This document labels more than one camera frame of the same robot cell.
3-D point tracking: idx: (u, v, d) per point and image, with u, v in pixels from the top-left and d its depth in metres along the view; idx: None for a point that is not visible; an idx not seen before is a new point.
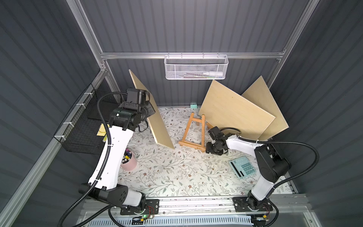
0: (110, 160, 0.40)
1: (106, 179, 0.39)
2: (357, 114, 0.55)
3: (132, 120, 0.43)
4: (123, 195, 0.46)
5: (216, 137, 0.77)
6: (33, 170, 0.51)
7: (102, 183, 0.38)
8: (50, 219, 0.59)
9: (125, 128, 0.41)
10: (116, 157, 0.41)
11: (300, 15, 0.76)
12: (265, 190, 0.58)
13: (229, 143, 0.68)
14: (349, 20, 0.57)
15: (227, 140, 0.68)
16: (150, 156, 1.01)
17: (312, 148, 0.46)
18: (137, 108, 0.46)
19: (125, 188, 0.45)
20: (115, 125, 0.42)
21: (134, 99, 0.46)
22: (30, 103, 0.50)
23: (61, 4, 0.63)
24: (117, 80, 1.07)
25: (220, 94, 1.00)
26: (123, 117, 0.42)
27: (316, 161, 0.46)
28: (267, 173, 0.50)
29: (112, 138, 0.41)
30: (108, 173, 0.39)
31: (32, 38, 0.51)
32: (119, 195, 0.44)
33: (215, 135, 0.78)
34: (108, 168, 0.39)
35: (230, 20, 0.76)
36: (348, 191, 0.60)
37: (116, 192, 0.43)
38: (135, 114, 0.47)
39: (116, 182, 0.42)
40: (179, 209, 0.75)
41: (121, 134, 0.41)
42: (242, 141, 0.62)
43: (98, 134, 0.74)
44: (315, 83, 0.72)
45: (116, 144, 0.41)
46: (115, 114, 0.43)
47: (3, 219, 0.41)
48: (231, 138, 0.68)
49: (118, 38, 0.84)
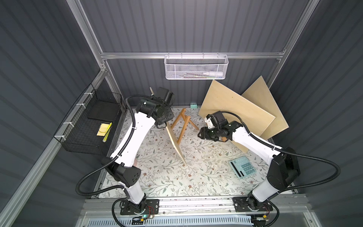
0: (132, 141, 0.44)
1: (125, 157, 0.43)
2: (357, 114, 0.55)
3: (156, 110, 0.46)
4: (135, 177, 0.48)
5: (219, 126, 0.71)
6: (33, 170, 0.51)
7: (122, 160, 0.42)
8: (50, 220, 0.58)
9: (149, 116, 0.46)
10: (137, 140, 0.45)
11: (300, 15, 0.76)
12: (268, 194, 0.58)
13: (235, 135, 0.59)
14: (349, 20, 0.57)
15: (234, 133, 0.59)
16: (150, 156, 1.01)
17: (333, 165, 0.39)
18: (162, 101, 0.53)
19: (137, 171, 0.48)
20: (140, 111, 0.47)
21: (162, 95, 0.53)
22: (30, 103, 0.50)
23: (61, 4, 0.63)
24: (117, 80, 1.07)
25: (220, 94, 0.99)
26: (149, 107, 0.47)
27: (334, 178, 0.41)
28: (274, 182, 0.48)
29: (137, 123, 0.46)
30: (127, 152, 0.43)
31: (32, 38, 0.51)
32: (132, 175, 0.46)
33: (218, 122, 0.68)
34: (129, 147, 0.44)
35: (230, 20, 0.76)
36: (347, 191, 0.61)
37: (131, 171, 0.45)
38: (159, 106, 0.47)
39: (132, 162, 0.46)
40: (179, 209, 0.75)
41: (145, 120, 0.46)
42: (254, 140, 0.53)
43: (98, 134, 0.74)
44: (315, 82, 0.72)
45: (139, 128, 0.45)
46: (142, 102, 0.48)
47: (3, 219, 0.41)
48: (241, 133, 0.57)
49: (118, 38, 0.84)
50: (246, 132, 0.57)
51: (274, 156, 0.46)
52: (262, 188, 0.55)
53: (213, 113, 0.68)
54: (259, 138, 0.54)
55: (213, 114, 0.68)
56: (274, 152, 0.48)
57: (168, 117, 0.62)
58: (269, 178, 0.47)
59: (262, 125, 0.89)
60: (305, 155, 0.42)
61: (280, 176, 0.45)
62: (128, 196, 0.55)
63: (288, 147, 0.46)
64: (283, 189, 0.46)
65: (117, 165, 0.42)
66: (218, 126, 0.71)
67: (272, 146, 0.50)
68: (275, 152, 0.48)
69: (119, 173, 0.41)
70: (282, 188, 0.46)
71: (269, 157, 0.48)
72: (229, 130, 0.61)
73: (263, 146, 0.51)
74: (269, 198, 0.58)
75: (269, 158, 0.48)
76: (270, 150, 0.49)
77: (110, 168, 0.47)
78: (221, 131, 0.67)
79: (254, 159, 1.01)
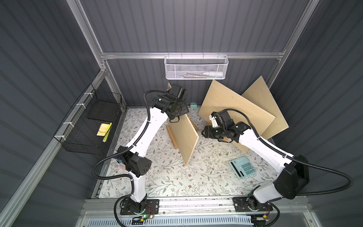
0: (146, 134, 0.48)
1: (140, 147, 0.47)
2: (357, 114, 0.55)
3: (169, 107, 0.50)
4: (146, 168, 0.52)
5: (225, 126, 0.66)
6: (33, 170, 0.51)
7: (136, 149, 0.46)
8: (50, 220, 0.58)
9: (163, 111, 0.50)
10: (151, 133, 0.48)
11: (300, 15, 0.76)
12: (270, 197, 0.57)
13: (242, 138, 0.56)
14: (349, 19, 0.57)
15: (241, 136, 0.56)
16: (150, 156, 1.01)
17: (344, 175, 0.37)
18: (175, 98, 0.56)
19: (149, 162, 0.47)
20: (155, 107, 0.51)
21: (176, 92, 0.56)
22: (30, 103, 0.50)
23: (61, 4, 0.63)
24: (117, 80, 1.07)
25: (220, 95, 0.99)
26: (164, 103, 0.51)
27: (346, 187, 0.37)
28: (282, 189, 0.46)
29: (151, 117, 0.50)
30: (142, 143, 0.47)
31: (32, 39, 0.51)
32: (143, 165, 0.49)
33: (224, 122, 0.64)
34: (143, 139, 0.47)
35: (230, 20, 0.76)
36: (348, 191, 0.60)
37: (143, 161, 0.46)
38: (173, 102, 0.51)
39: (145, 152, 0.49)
40: (179, 209, 0.75)
41: (159, 115, 0.49)
42: (263, 145, 0.50)
43: (98, 134, 0.74)
44: (315, 82, 0.72)
45: (153, 122, 0.49)
46: (157, 99, 0.52)
47: (3, 219, 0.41)
48: (249, 136, 0.54)
49: (118, 38, 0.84)
50: (255, 135, 0.54)
51: (285, 165, 0.44)
52: (264, 191, 0.59)
53: (219, 113, 0.64)
54: (269, 144, 0.50)
55: (219, 114, 0.64)
56: (285, 161, 0.45)
57: (181, 111, 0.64)
58: (277, 186, 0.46)
59: (262, 125, 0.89)
60: (317, 166, 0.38)
61: (289, 185, 0.43)
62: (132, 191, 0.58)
63: (300, 155, 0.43)
64: (291, 198, 0.45)
65: (131, 153, 0.46)
66: (224, 126, 0.67)
67: (282, 154, 0.47)
68: (286, 160, 0.45)
69: (133, 161, 0.45)
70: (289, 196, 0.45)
71: (280, 165, 0.46)
72: (237, 131, 0.57)
73: (273, 152, 0.48)
74: (270, 199, 0.58)
75: (280, 167, 0.46)
76: (281, 157, 0.46)
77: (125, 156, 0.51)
78: (227, 132, 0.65)
79: (254, 159, 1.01)
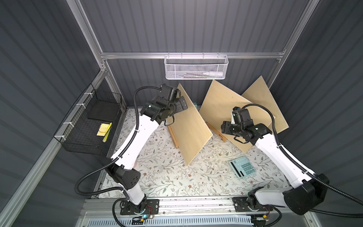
0: (134, 144, 0.44)
1: (126, 160, 0.42)
2: (357, 114, 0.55)
3: (160, 114, 0.46)
4: (135, 180, 0.48)
5: (242, 126, 0.62)
6: (33, 170, 0.51)
7: (122, 161, 0.42)
8: (50, 220, 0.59)
9: (153, 119, 0.46)
10: (139, 143, 0.44)
11: (300, 15, 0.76)
12: (272, 202, 0.57)
13: (259, 144, 0.53)
14: (349, 19, 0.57)
15: (260, 142, 0.52)
16: (150, 156, 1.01)
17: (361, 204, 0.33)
18: (167, 103, 0.51)
19: (137, 174, 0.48)
20: (145, 114, 0.47)
21: (167, 95, 0.50)
22: (30, 103, 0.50)
23: (61, 4, 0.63)
24: (117, 80, 1.07)
25: (220, 95, 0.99)
26: (154, 110, 0.47)
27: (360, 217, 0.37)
28: (290, 202, 0.45)
29: (140, 126, 0.46)
30: (128, 154, 0.43)
31: (32, 39, 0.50)
32: (131, 178, 0.45)
33: (243, 122, 0.60)
34: (130, 150, 0.43)
35: (230, 19, 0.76)
36: (348, 191, 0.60)
37: (131, 174, 0.48)
38: (164, 109, 0.47)
39: (132, 164, 0.45)
40: (179, 209, 0.75)
41: (149, 123, 0.45)
42: (282, 155, 0.46)
43: (98, 134, 0.74)
44: (315, 83, 0.72)
45: (142, 131, 0.45)
46: (147, 105, 0.48)
47: (3, 219, 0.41)
48: (268, 142, 0.50)
49: (118, 38, 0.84)
50: (275, 142, 0.50)
51: (304, 182, 0.41)
52: (268, 195, 0.59)
53: (238, 111, 0.60)
54: (289, 156, 0.46)
55: (237, 111, 0.60)
56: (305, 177, 0.41)
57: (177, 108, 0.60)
58: (287, 199, 0.48)
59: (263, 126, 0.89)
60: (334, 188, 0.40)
61: (303, 202, 0.41)
62: (127, 196, 0.54)
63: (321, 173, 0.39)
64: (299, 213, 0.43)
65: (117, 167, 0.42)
66: (241, 126, 0.63)
67: (303, 169, 0.43)
68: (305, 177, 0.41)
69: (118, 175, 0.40)
70: (297, 210, 0.44)
71: (297, 180, 0.43)
72: (254, 133, 0.53)
73: (291, 165, 0.44)
74: (271, 204, 0.58)
75: (297, 182, 0.43)
76: (300, 172, 0.42)
77: (110, 169, 0.47)
78: (244, 133, 0.60)
79: (254, 159, 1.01)
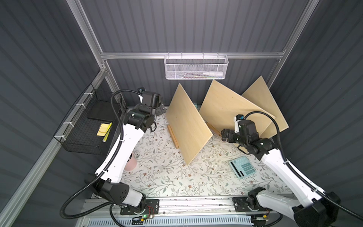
0: (119, 154, 0.42)
1: (112, 172, 0.40)
2: (357, 114, 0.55)
3: (144, 122, 0.46)
4: (123, 194, 0.45)
5: (247, 140, 0.61)
6: (33, 170, 0.51)
7: (108, 175, 0.40)
8: (50, 220, 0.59)
9: (138, 127, 0.45)
10: (125, 152, 0.43)
11: (300, 15, 0.75)
12: (274, 208, 0.57)
13: (265, 160, 0.53)
14: (349, 19, 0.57)
15: (266, 158, 0.52)
16: (150, 156, 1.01)
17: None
18: (150, 109, 0.50)
19: (125, 187, 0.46)
20: (128, 123, 0.46)
21: (149, 101, 0.50)
22: (30, 103, 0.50)
23: (61, 4, 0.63)
24: (117, 80, 1.07)
25: (220, 95, 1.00)
26: (138, 118, 0.47)
27: None
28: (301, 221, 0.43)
29: (125, 135, 0.44)
30: (115, 166, 0.41)
31: (32, 39, 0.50)
32: (120, 193, 0.43)
33: (248, 135, 0.59)
34: (116, 162, 0.41)
35: (230, 19, 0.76)
36: (348, 191, 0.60)
37: (119, 188, 0.44)
38: (148, 116, 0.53)
39: (120, 178, 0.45)
40: (180, 209, 0.75)
41: (133, 132, 0.45)
42: (289, 172, 0.46)
43: (98, 134, 0.74)
44: (315, 83, 0.72)
45: (127, 140, 0.44)
46: (131, 114, 0.48)
47: (3, 219, 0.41)
48: (274, 158, 0.49)
49: (118, 38, 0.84)
50: (282, 158, 0.49)
51: (314, 201, 0.40)
52: (272, 202, 0.58)
53: (245, 123, 0.58)
54: (297, 172, 0.45)
55: (245, 124, 0.58)
56: (315, 196, 0.40)
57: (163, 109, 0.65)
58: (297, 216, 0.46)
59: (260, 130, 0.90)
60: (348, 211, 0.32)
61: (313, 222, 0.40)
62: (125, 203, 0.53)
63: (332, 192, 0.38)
64: None
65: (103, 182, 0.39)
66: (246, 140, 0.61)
67: (312, 187, 0.42)
68: (315, 195, 0.40)
69: (104, 190, 0.38)
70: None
71: (307, 199, 0.41)
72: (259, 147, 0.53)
73: (299, 182, 0.43)
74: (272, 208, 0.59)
75: (307, 200, 0.41)
76: (309, 190, 0.42)
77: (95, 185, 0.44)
78: (249, 147, 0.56)
79: (254, 159, 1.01)
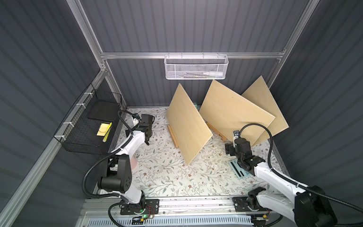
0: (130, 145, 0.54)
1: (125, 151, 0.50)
2: (357, 114, 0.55)
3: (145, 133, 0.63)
4: (129, 181, 0.49)
5: (241, 158, 0.69)
6: (33, 170, 0.51)
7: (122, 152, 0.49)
8: (50, 219, 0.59)
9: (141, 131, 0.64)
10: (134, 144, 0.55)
11: (300, 15, 0.75)
12: (275, 209, 0.57)
13: (258, 171, 0.59)
14: (349, 19, 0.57)
15: (258, 168, 0.59)
16: (150, 156, 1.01)
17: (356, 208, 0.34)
18: (148, 125, 0.71)
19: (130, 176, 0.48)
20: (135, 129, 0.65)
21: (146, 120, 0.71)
22: (30, 103, 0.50)
23: (61, 4, 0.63)
24: (117, 80, 1.07)
25: (220, 95, 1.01)
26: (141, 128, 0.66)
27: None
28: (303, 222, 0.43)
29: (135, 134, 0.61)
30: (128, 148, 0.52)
31: (32, 38, 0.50)
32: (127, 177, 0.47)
33: (242, 153, 0.68)
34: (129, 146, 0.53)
35: (230, 19, 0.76)
36: (347, 191, 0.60)
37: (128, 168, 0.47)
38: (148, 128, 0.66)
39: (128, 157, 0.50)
40: (179, 209, 0.75)
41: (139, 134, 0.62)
42: (275, 177, 0.53)
43: (98, 134, 0.74)
44: (315, 83, 0.72)
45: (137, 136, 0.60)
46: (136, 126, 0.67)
47: (3, 219, 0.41)
48: (262, 168, 0.58)
49: (118, 38, 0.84)
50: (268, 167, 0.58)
51: (298, 194, 0.44)
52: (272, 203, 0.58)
53: (240, 141, 0.67)
54: (282, 175, 0.52)
55: (239, 141, 0.68)
56: (299, 190, 0.46)
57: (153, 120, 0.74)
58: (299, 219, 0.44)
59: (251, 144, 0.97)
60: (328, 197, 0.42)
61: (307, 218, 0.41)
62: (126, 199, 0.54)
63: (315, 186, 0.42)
64: None
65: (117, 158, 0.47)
66: (240, 157, 0.70)
67: (295, 183, 0.48)
68: (299, 189, 0.46)
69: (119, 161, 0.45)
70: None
71: (292, 194, 0.46)
72: (251, 164, 0.62)
73: (284, 181, 0.50)
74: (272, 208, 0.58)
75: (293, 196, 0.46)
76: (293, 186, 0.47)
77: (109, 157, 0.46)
78: (243, 164, 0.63)
79: None
